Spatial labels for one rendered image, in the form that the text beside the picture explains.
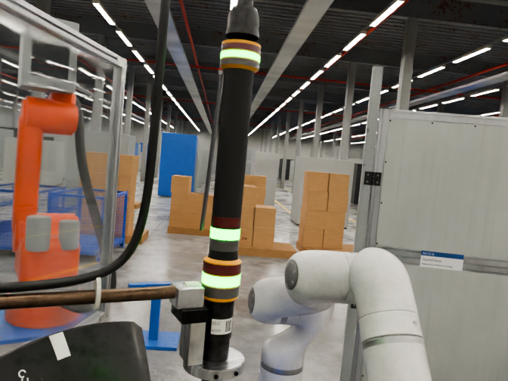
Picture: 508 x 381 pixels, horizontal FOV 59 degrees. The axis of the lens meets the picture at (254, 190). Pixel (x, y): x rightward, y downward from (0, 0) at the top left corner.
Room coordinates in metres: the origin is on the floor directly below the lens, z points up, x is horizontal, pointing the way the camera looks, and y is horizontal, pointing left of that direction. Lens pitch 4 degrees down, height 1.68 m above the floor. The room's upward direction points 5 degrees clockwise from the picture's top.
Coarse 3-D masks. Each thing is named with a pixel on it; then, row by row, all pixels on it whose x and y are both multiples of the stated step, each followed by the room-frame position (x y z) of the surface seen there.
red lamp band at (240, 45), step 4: (224, 44) 0.49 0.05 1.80; (228, 44) 0.49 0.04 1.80; (232, 44) 0.49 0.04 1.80; (236, 44) 0.48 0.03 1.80; (240, 44) 0.48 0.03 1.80; (244, 44) 0.49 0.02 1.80; (248, 44) 0.49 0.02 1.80; (224, 48) 0.49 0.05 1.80; (240, 48) 0.48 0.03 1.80; (244, 48) 0.48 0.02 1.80; (248, 48) 0.49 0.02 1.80; (252, 48) 0.49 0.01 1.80; (256, 48) 0.49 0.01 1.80; (260, 48) 0.50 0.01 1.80; (260, 52) 0.50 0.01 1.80
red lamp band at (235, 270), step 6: (204, 264) 0.50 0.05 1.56; (210, 264) 0.49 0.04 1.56; (240, 264) 0.50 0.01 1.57; (204, 270) 0.50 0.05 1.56; (210, 270) 0.49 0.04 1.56; (216, 270) 0.49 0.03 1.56; (222, 270) 0.48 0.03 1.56; (228, 270) 0.49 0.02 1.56; (234, 270) 0.49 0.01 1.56; (240, 270) 0.50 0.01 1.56
